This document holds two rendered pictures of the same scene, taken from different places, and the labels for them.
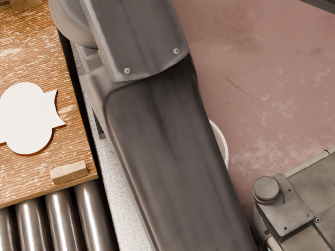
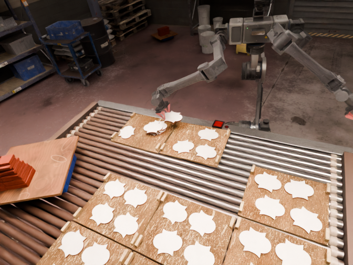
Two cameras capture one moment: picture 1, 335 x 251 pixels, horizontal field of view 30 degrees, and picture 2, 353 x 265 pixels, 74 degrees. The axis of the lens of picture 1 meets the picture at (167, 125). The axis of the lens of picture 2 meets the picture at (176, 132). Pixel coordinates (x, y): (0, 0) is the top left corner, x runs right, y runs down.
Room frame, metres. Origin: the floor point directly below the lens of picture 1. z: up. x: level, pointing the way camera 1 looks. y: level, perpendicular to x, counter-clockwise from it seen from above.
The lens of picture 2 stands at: (-0.01, 1.35, 2.10)
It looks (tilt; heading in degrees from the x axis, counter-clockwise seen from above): 41 degrees down; 309
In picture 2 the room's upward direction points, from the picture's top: 10 degrees counter-clockwise
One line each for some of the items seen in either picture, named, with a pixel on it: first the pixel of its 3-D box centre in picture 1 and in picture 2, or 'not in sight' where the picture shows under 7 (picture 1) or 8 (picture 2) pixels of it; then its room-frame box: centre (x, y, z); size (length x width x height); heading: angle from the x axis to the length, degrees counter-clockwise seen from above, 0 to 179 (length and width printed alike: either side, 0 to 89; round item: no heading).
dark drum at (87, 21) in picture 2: not in sight; (95, 43); (4.31, -1.80, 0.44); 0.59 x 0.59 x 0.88
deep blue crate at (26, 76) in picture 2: not in sight; (26, 65); (5.24, -0.66, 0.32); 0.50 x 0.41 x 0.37; 87
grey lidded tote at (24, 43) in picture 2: not in sight; (18, 43); (5.19, -0.73, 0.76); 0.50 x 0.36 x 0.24; 97
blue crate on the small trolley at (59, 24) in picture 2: not in sight; (65, 30); (4.09, -1.13, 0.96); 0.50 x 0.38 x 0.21; 16
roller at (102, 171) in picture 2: not in sight; (155, 190); (0.68, 0.78, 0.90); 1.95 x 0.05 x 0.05; 7
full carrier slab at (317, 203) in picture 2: not in sight; (284, 198); (0.01, 0.52, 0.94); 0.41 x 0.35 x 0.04; 7
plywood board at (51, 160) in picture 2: not in sight; (33, 167); (1.44, 1.09, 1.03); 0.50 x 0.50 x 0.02; 39
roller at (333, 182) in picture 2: not in sight; (182, 146); (0.73, 0.38, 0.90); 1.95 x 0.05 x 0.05; 7
